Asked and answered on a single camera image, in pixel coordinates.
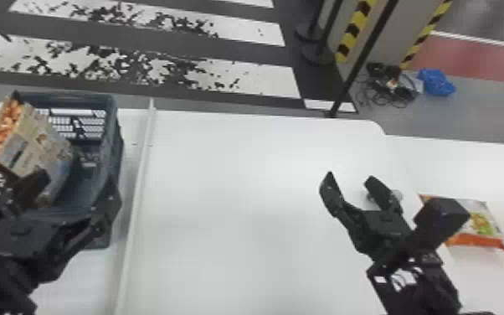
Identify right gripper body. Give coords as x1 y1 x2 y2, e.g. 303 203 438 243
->
347 208 419 266

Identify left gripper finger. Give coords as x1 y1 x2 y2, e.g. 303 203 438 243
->
13 168 54 209

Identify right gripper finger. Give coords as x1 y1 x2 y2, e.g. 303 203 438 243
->
363 175 406 218
319 171 369 223

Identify beige snack packet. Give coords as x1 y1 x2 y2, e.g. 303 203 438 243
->
0 98 75 209

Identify blue basket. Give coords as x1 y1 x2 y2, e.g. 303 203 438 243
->
9 89 125 250

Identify orange snack packet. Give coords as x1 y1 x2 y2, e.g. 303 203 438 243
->
418 193 504 255

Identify blue plastic bag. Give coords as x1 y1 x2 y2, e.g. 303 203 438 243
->
416 67 457 97

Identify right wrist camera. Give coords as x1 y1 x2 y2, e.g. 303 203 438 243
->
411 197 471 257

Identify black floor cables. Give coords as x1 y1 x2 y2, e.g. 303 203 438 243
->
356 61 421 110

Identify black post with round foot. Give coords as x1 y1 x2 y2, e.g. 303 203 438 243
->
295 0 339 68

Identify yellow black striped post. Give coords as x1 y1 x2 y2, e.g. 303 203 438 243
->
399 0 455 71
334 0 379 64

